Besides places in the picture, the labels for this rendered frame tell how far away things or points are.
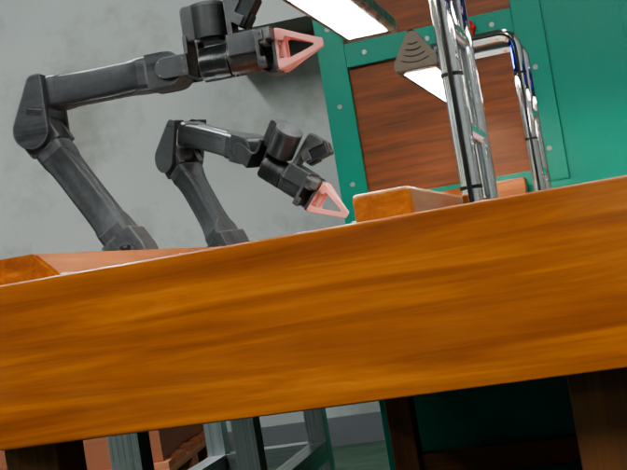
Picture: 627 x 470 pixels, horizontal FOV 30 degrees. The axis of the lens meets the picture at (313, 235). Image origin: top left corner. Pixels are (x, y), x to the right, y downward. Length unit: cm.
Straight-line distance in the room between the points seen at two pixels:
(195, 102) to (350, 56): 224
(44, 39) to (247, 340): 443
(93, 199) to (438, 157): 116
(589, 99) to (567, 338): 189
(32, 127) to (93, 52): 334
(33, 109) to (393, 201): 105
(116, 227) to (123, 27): 340
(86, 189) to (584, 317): 114
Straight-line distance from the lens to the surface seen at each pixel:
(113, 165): 524
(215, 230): 251
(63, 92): 200
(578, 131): 286
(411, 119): 292
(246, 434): 223
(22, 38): 548
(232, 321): 107
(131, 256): 136
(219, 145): 249
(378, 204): 106
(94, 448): 427
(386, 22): 170
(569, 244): 101
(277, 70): 190
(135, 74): 195
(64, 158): 199
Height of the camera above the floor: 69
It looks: 2 degrees up
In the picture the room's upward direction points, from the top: 9 degrees counter-clockwise
